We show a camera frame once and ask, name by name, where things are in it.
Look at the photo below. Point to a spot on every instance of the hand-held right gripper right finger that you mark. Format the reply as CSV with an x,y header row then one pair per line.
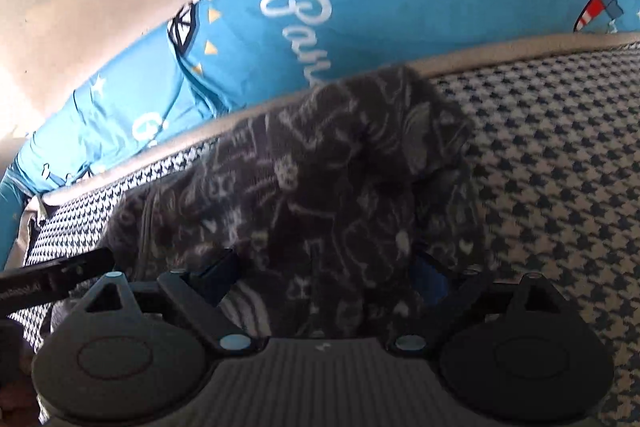
x,y
430,277

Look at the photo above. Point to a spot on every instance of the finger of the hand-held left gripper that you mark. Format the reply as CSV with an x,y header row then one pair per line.
x,y
85,264

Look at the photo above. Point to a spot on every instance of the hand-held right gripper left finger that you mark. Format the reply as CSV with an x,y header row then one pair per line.
x,y
220,269

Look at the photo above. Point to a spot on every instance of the grey doodle-print fleece jacket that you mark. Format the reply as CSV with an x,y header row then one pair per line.
x,y
350,167

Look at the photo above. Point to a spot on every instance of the houndstooth sofa cover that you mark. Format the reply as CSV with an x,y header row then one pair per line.
x,y
550,157

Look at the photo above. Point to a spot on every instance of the blue cushion with white script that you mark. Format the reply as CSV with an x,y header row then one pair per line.
x,y
375,7

